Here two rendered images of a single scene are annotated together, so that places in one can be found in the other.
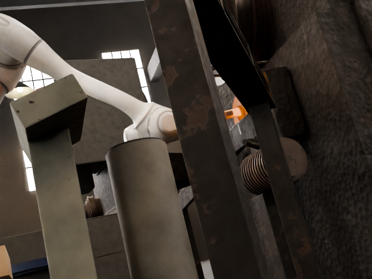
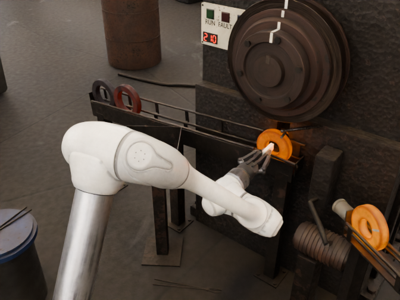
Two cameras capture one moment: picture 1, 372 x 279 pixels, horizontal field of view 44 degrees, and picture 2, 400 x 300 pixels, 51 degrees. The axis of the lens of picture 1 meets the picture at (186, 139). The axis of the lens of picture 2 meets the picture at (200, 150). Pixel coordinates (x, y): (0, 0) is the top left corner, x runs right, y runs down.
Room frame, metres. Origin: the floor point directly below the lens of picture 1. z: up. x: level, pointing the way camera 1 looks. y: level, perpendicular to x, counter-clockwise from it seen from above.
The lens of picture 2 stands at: (0.58, 0.85, 1.70)
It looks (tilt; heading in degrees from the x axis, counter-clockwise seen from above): 33 degrees down; 327
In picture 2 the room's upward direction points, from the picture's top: straight up
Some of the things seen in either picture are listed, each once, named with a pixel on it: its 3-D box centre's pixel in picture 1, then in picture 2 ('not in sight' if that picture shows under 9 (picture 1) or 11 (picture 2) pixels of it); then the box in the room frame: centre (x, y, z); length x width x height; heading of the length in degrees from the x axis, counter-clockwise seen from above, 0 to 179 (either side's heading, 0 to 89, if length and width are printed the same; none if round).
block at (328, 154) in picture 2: (280, 104); (325, 176); (1.44, -0.33, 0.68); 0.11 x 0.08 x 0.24; 109
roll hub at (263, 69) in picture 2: not in sight; (270, 69); (1.63, -0.14, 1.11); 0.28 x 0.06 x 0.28; 19
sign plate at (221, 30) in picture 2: not in sight; (226, 28); (2.02, -0.23, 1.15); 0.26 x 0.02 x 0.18; 19
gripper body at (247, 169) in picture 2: not in sight; (247, 169); (1.59, -0.04, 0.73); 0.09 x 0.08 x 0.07; 109
